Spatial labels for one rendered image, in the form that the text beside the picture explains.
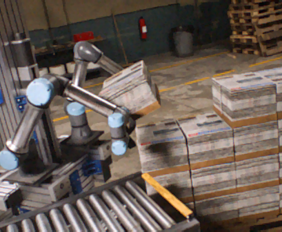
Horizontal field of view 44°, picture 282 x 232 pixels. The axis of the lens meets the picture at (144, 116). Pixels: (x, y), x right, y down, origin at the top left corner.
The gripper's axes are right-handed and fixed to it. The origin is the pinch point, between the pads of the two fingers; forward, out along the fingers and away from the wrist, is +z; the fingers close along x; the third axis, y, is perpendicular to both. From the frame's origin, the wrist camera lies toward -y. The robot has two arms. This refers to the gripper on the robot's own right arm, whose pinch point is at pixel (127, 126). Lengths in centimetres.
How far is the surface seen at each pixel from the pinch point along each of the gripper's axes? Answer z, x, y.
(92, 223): -63, 19, -12
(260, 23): 601, -218, -111
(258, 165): 14, -56, -67
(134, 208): -55, 2, -18
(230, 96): 12, -60, -16
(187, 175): 7, -15, -48
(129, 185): -35.1, 5.3, -17.3
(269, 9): 647, -259, -103
